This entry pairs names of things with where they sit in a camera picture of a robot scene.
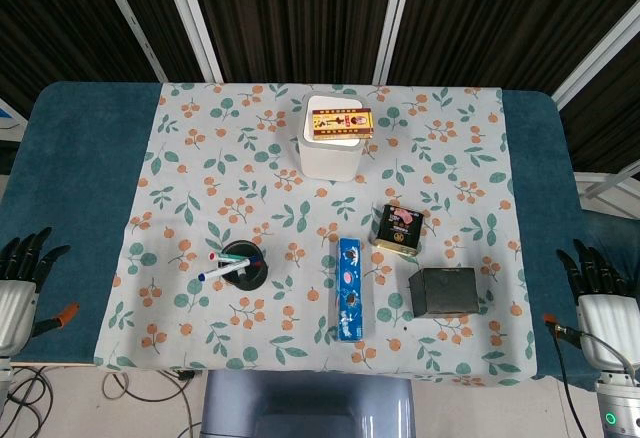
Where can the black mesh pen holder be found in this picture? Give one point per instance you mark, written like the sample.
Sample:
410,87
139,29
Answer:
250,283

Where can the teal blue table cover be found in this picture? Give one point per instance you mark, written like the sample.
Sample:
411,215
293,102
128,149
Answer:
85,158

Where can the blue cookie box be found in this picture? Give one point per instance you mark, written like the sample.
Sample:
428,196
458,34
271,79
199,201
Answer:
351,288

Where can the yellow red cardboard box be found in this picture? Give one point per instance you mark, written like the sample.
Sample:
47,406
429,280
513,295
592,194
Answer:
342,124

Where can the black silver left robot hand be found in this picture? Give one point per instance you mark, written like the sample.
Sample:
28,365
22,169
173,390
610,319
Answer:
15,303

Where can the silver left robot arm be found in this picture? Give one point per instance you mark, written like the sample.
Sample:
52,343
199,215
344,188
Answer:
4,378

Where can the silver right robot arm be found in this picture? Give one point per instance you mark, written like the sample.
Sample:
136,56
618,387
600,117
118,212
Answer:
617,403

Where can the floral orange green tablecloth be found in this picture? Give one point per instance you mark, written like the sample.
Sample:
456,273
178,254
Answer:
250,158

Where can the black cardboard box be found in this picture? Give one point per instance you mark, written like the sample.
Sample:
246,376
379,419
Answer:
442,290

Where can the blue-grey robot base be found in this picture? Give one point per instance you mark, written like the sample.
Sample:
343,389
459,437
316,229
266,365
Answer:
300,408

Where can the white marker with blue cap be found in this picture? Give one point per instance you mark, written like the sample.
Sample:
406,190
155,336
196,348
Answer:
220,271

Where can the white square trash bin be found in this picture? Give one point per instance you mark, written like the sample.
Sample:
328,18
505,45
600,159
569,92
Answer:
330,160

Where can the green-label marker with red cap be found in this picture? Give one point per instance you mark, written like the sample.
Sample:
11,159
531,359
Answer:
227,258

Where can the black gold meat tin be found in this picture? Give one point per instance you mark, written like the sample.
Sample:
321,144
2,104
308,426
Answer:
397,230

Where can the white metal frame post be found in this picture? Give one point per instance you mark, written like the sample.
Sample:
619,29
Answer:
395,18
595,63
132,23
192,23

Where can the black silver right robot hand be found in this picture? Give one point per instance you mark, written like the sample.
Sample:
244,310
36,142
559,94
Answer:
605,318

